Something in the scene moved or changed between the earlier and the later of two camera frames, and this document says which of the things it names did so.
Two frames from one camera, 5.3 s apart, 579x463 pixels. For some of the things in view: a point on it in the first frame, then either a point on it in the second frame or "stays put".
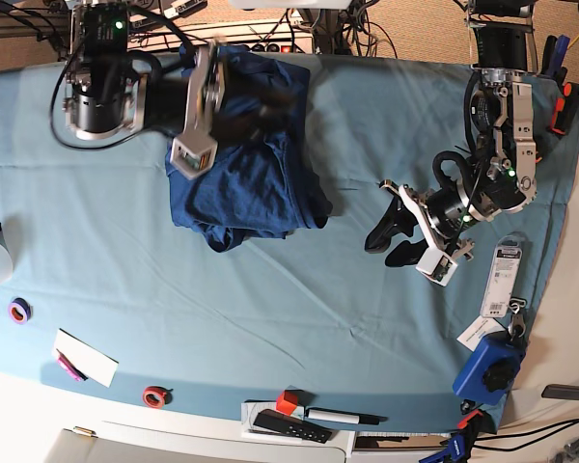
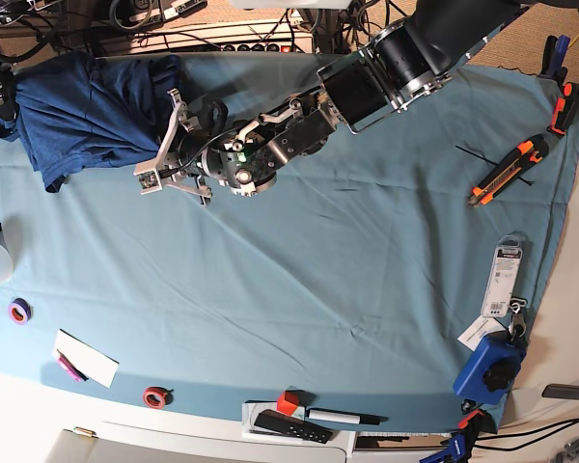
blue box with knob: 491,368 stays put
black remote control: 292,425 stays put
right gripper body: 441,262 -> 165,164
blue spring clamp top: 554,54 stays put
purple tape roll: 19,311 stays put
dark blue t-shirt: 260,186 -> 70,108
